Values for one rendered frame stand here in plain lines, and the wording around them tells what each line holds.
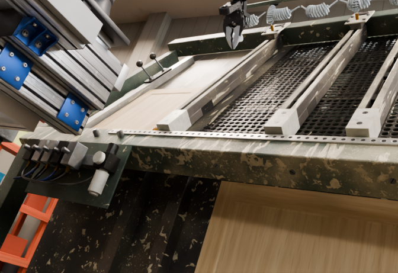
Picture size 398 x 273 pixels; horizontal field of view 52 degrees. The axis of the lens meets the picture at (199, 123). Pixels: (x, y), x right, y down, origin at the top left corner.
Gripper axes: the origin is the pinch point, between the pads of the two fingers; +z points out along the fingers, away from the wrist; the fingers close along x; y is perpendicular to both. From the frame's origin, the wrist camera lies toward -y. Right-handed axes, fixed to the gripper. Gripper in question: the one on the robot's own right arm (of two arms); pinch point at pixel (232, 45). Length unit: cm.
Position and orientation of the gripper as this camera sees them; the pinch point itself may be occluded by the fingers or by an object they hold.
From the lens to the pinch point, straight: 165.2
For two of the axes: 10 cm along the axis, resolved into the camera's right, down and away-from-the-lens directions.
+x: -8.5, -0.6, 5.2
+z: -0.6, 10.0, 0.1
